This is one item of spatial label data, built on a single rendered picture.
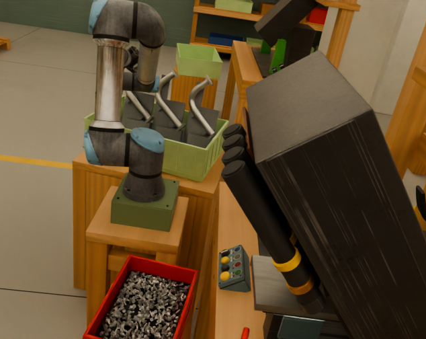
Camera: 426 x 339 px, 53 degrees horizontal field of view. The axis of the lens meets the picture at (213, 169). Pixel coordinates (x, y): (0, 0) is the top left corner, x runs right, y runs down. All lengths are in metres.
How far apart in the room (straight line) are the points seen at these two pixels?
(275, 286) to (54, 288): 1.75
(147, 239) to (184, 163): 0.58
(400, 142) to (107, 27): 1.11
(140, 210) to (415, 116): 1.04
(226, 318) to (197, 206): 0.86
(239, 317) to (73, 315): 1.35
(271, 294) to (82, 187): 1.36
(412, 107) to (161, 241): 1.00
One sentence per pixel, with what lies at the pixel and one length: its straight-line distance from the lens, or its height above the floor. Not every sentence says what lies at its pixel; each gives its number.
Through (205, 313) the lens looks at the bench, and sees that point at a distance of 2.12.
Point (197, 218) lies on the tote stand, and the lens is 1.99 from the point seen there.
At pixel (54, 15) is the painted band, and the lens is 8.55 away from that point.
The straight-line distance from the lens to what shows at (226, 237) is 1.46.
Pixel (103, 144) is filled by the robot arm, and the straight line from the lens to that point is 1.43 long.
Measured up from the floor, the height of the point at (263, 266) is 1.13.
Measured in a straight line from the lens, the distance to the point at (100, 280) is 1.65.
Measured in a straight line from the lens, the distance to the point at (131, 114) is 2.27.
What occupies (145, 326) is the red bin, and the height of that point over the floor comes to 0.89.
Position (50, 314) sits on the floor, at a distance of 2.43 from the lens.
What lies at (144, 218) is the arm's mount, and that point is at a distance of 1.51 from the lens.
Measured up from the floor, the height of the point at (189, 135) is 0.92.
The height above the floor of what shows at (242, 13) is 0.83.
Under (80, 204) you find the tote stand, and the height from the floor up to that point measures 0.56.
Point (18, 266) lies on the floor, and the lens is 2.72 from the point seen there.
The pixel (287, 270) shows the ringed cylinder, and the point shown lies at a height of 1.34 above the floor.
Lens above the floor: 1.76
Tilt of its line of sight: 28 degrees down
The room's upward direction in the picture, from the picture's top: 9 degrees clockwise
